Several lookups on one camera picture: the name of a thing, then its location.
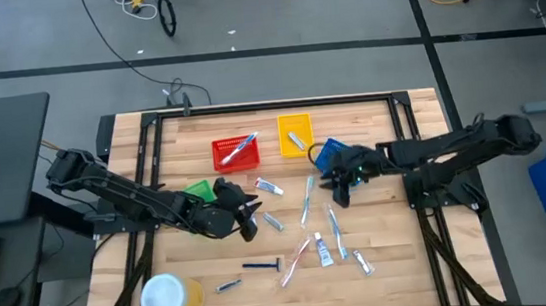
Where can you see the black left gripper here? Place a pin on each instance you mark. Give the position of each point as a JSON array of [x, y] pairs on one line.
[[223, 213]]

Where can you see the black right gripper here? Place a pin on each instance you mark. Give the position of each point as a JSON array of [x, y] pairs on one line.
[[354, 165]]

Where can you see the silver nail clipper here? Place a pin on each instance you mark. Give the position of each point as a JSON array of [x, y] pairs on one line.
[[297, 140], [273, 221], [363, 262]]

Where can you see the teal toothbrush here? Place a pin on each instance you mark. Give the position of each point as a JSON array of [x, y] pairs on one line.
[[307, 202]]

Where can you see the small white toothpaste tube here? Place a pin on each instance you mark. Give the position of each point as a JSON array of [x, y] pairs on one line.
[[268, 186], [323, 251]]

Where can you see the red toothbrush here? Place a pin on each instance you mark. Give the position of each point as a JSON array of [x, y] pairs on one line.
[[295, 264]]

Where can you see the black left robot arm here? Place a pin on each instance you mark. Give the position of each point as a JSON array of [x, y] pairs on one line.
[[121, 190]]

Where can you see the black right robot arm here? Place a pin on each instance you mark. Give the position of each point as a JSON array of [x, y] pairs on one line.
[[453, 148]]

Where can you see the blue plastic basket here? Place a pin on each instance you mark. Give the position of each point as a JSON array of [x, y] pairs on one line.
[[334, 148]]

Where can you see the red plastic basket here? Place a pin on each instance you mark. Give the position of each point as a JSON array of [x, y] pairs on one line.
[[249, 163]]

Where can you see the green plastic basket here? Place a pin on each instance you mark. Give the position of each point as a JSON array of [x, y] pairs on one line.
[[201, 190]]

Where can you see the yellow plastic basket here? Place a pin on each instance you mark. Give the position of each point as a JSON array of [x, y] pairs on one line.
[[295, 121]]

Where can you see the yellow wipes canister white lid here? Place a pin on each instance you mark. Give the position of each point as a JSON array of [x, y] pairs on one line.
[[163, 296]]

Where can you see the black aluminium table frame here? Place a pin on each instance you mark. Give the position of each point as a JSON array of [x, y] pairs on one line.
[[273, 106]]

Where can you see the black bracket post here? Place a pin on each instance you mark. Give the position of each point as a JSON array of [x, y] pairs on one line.
[[186, 103]]

